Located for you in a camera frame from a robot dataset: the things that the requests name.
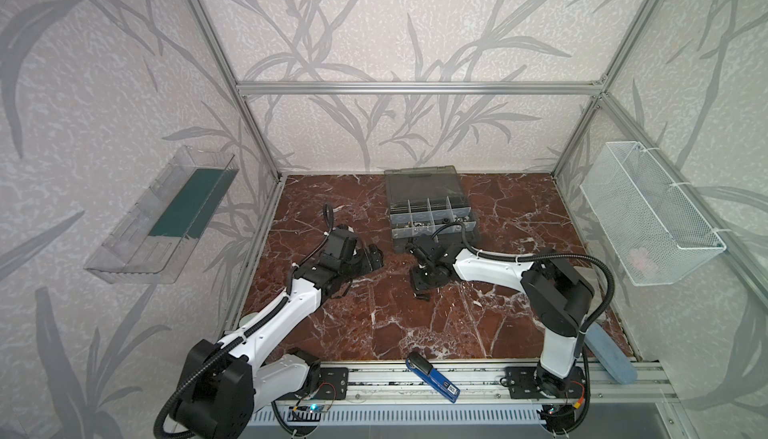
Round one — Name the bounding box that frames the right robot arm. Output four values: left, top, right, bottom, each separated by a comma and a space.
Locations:
405, 235, 616, 397

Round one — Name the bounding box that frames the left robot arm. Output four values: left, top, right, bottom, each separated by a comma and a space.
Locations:
153, 227, 383, 438

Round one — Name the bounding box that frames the grey compartment organizer box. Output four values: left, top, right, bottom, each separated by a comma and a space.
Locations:
384, 165, 480, 253

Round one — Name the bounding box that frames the blue black utility knife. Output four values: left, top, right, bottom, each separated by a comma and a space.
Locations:
405, 352, 460, 403

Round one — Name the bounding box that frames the pink object in basket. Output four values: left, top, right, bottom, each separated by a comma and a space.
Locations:
627, 247, 658, 276

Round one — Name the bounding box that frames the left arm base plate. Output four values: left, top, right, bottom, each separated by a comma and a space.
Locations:
280, 367, 350, 401

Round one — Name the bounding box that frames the aluminium front rail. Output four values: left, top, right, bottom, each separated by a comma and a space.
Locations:
170, 359, 679, 407

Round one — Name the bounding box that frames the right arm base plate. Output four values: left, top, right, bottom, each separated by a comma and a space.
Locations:
500, 366, 586, 400

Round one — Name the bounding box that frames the clear acrylic wall shelf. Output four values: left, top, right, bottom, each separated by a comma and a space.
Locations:
84, 146, 239, 285

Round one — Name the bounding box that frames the white wire mesh basket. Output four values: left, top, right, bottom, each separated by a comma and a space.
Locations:
580, 141, 727, 287

